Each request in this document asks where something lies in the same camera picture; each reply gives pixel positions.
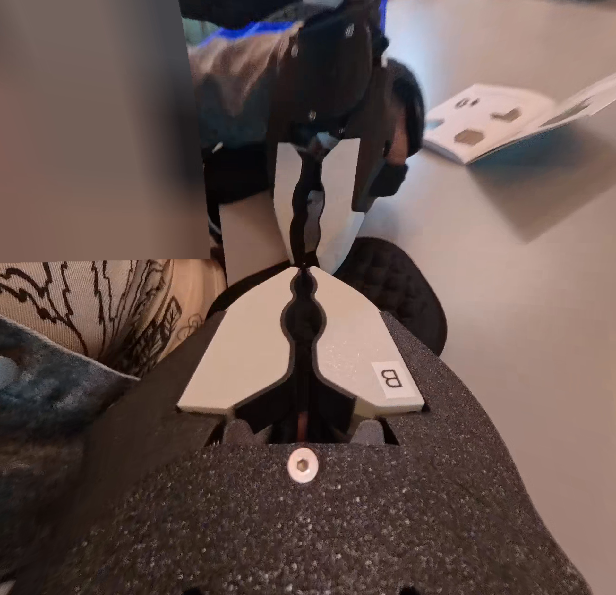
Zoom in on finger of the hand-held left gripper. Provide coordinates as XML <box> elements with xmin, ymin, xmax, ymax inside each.
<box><xmin>273</xmin><ymin>142</ymin><xmax>306</xmax><ymax>265</ymax></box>
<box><xmin>312</xmin><ymin>137</ymin><xmax>365</xmax><ymax>274</ymax></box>

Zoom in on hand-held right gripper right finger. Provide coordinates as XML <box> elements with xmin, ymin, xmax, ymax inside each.
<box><xmin>307</xmin><ymin>266</ymin><xmax>426</xmax><ymax>419</ymax></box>

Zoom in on dark patterned cloth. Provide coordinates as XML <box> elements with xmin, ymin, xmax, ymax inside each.
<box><xmin>0</xmin><ymin>316</ymin><xmax>138</xmax><ymax>591</ymax></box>

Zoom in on large blue plastic bin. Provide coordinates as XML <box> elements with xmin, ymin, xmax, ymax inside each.
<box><xmin>214</xmin><ymin>20</ymin><xmax>301</xmax><ymax>45</ymax></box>

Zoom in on black quilted seat cushion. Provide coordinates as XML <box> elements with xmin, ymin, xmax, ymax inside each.
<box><xmin>206</xmin><ymin>236</ymin><xmax>448</xmax><ymax>357</ymax></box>

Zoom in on person's left hand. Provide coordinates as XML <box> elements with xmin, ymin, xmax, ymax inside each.
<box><xmin>387</xmin><ymin>123</ymin><xmax>411</xmax><ymax>167</ymax></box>

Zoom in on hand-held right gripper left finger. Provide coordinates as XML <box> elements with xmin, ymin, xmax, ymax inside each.
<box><xmin>177</xmin><ymin>266</ymin><xmax>302</xmax><ymax>416</ymax></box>

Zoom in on lego instruction booklet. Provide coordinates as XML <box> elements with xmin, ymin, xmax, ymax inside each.
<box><xmin>423</xmin><ymin>72</ymin><xmax>616</xmax><ymax>166</ymax></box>

